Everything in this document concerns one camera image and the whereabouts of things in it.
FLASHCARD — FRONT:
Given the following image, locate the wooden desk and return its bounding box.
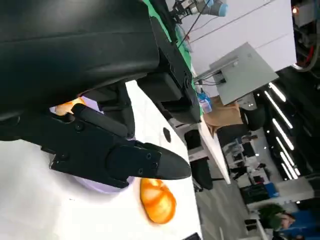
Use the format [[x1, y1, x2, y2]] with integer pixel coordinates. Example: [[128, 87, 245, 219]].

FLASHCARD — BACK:
[[202, 98, 245, 135]]

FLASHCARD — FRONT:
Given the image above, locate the grey monitor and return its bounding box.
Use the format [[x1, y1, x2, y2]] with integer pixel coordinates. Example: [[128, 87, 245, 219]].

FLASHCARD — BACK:
[[208, 41, 280, 106]]

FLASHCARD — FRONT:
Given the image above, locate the grey machine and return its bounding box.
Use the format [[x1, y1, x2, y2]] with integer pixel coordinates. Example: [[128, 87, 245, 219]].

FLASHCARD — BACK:
[[291, 0, 320, 73]]

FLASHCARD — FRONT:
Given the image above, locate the white desk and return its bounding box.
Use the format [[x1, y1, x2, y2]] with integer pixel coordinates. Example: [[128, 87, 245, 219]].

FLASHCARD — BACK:
[[172, 119, 232, 185]]

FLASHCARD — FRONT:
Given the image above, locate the ceiling light strip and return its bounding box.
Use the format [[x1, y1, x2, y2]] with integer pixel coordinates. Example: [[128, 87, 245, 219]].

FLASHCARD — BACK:
[[264, 90, 293, 130], [271, 118, 295, 151], [279, 151, 299, 180], [268, 82, 287, 103]]

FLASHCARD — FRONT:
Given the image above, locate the person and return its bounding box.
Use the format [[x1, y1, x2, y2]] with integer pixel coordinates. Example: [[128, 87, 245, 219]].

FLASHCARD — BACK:
[[274, 209, 320, 240]]

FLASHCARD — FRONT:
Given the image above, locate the orange and white bread roll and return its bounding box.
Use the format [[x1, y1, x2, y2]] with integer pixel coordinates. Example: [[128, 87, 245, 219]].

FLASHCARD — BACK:
[[139, 177, 177, 225], [54, 96, 87, 116]]

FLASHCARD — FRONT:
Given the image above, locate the small blue bottle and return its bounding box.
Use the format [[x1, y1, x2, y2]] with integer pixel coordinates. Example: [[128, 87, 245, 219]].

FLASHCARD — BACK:
[[198, 91, 213, 114]]

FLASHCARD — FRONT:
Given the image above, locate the lilac plate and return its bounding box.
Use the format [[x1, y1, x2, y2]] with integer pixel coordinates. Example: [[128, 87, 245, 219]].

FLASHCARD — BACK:
[[49, 96, 136, 195]]

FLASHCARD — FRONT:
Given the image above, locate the black office chair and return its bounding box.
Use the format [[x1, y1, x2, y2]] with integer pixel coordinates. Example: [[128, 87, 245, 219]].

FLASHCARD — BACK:
[[190, 159, 214, 193]]

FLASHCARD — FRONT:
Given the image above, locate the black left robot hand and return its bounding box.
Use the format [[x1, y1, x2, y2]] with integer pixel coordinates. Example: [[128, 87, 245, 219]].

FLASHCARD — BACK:
[[0, 0, 202, 189]]

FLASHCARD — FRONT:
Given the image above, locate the green cloth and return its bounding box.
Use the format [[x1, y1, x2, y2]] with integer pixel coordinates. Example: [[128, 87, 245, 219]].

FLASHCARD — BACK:
[[143, 0, 195, 76]]

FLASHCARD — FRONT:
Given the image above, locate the thin black cable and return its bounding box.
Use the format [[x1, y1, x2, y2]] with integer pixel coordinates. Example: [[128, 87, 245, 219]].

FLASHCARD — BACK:
[[176, 0, 210, 48]]

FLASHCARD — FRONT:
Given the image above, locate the black table grommet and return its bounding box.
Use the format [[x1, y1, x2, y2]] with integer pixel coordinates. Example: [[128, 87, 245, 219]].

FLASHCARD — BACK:
[[162, 126, 172, 144]]

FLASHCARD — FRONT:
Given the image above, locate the dark green plant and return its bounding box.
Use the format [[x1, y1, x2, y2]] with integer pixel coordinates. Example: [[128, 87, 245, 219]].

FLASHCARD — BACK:
[[258, 203, 287, 230]]

